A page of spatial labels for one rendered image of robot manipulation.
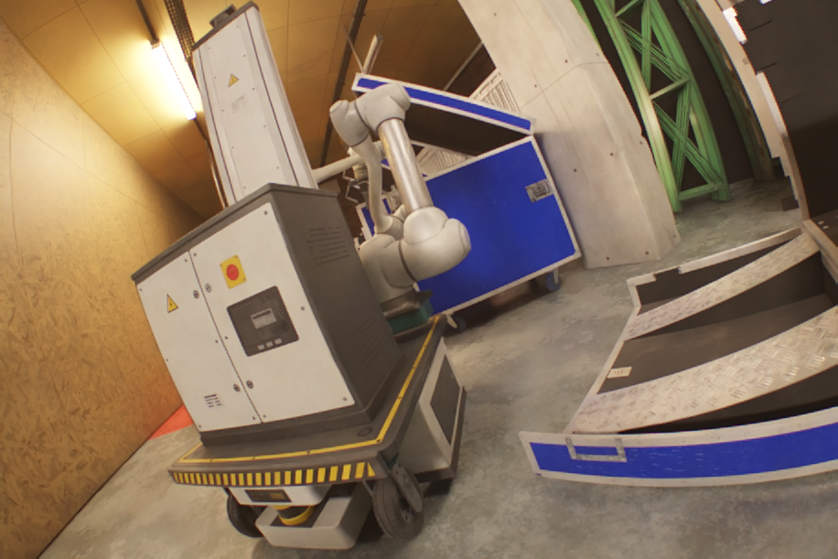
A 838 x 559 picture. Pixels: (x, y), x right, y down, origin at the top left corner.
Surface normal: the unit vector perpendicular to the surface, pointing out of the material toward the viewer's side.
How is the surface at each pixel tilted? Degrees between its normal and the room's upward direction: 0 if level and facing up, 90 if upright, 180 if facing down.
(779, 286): 90
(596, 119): 90
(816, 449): 90
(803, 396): 90
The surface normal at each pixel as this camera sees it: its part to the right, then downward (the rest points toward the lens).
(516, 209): -0.02, 0.01
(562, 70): -0.87, 0.36
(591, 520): -0.38, -0.92
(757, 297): -0.69, 0.29
